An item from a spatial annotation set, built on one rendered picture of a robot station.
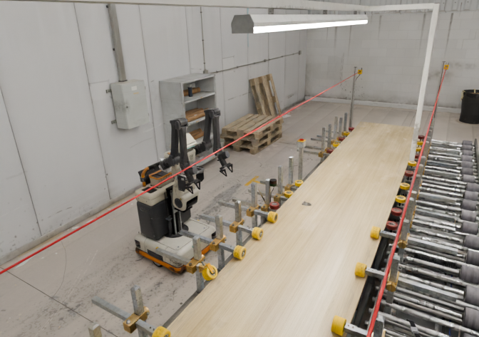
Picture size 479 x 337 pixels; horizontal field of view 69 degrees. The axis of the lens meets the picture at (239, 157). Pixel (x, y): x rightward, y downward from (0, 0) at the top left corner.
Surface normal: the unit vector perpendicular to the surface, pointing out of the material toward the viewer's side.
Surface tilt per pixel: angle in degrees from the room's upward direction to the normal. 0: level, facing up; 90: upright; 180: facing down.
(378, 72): 90
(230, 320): 0
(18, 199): 90
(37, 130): 90
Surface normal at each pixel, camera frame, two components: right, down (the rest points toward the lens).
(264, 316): -0.03, -0.93
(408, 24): -0.51, 0.33
